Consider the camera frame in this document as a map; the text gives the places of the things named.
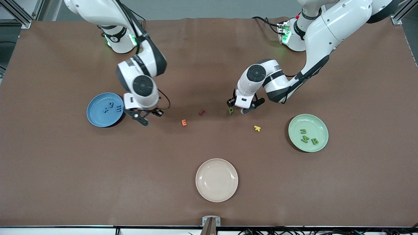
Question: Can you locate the brown table cloth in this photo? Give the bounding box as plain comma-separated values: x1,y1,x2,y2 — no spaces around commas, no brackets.
0,17,418,227

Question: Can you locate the blue plate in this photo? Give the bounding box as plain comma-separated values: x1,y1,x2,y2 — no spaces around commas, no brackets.
87,92,125,128

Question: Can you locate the grey metal camera bracket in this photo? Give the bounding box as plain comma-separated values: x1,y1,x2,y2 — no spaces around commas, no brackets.
202,216,221,235

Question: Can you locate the beige plate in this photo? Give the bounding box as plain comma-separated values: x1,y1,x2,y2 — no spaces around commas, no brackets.
195,158,239,203

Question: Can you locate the aluminium frame profile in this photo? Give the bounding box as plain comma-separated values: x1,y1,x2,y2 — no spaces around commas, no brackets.
0,0,43,29
390,0,418,25

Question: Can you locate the green plate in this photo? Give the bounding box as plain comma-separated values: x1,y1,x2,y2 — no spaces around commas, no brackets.
288,114,329,153

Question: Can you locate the black left base cable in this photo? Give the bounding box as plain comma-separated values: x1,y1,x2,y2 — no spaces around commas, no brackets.
251,16,284,35

